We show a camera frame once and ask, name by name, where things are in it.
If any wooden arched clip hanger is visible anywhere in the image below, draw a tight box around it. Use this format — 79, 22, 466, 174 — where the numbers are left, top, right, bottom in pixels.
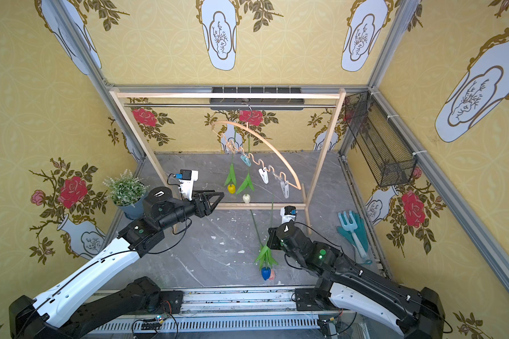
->
204, 106, 303, 199

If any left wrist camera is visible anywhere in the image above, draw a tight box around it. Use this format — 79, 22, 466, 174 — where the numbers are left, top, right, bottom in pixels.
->
175, 169, 199, 201

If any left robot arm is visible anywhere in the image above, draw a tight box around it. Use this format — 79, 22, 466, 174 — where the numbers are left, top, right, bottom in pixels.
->
9, 186, 224, 338

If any teal garden fork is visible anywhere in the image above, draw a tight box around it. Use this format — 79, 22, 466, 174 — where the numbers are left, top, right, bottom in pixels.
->
337, 210, 372, 264

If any blue artificial tulip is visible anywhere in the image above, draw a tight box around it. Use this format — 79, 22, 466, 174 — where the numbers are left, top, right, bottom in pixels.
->
250, 210, 278, 281

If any wooden clothes rack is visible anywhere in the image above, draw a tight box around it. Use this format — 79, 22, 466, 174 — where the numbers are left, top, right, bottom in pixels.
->
108, 88, 347, 234

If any yellow artificial tulip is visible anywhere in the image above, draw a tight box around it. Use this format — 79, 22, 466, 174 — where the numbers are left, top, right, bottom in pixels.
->
225, 124, 237, 194

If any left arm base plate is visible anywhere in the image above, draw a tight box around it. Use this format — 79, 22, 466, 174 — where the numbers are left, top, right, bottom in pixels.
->
157, 290, 184, 315

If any potted green plant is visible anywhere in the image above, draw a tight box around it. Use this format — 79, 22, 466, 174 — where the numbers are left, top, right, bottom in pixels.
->
103, 169, 149, 220

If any pink artificial tulip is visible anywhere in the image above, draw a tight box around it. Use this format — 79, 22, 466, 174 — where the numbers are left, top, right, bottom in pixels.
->
268, 202, 276, 281

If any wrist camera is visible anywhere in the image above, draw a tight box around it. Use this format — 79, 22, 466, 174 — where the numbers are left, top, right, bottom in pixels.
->
280, 206, 297, 224
175, 169, 199, 201

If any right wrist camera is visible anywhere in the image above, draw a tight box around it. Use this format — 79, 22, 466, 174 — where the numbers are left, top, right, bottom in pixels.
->
280, 206, 297, 224

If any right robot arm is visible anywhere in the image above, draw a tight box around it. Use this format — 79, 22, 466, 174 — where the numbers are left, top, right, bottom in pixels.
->
267, 221, 445, 338

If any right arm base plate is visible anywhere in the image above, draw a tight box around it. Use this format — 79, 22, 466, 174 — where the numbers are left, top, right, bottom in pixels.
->
291, 288, 338, 312

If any black wire mesh basket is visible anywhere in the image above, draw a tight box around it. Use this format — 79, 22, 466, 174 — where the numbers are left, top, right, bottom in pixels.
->
345, 93, 417, 187

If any white artificial tulip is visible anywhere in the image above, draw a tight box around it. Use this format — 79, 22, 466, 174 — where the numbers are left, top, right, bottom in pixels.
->
236, 137, 254, 195

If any aluminium rail base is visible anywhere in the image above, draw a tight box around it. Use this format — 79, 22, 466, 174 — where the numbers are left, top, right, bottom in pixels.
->
46, 283, 427, 339

